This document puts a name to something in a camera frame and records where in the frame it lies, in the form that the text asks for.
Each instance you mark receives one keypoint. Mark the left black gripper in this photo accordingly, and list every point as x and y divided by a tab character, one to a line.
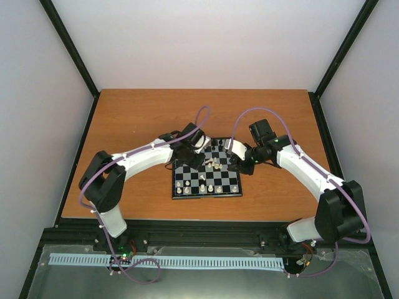
196	164

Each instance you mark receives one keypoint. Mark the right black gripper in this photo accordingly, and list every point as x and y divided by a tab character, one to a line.
243	167

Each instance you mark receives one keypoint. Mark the black magnetic chess board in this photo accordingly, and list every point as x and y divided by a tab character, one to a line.
215	170

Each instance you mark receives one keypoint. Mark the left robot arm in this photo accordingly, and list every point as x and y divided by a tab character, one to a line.
103	181

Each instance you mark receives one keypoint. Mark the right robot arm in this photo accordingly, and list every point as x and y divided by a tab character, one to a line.
338	214

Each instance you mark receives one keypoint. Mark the electronics board green led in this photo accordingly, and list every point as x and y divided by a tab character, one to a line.
127	252

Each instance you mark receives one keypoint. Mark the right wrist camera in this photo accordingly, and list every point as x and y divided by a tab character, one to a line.
235	147

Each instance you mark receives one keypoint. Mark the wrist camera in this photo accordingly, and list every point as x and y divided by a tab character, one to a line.
202	143
235	147

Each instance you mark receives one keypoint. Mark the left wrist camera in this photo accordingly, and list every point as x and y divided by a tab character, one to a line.
202	143

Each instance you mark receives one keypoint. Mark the black aluminium rail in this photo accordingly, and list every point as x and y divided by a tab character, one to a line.
142	235

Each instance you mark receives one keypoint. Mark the light blue cable duct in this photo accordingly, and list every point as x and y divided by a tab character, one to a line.
176	262

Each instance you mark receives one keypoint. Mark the right black frame post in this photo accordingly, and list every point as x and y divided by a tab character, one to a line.
350	37

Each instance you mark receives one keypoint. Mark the black frame post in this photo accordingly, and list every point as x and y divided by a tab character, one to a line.
350	37
60	28

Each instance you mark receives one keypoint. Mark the left black frame post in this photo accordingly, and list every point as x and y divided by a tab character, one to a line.
60	28

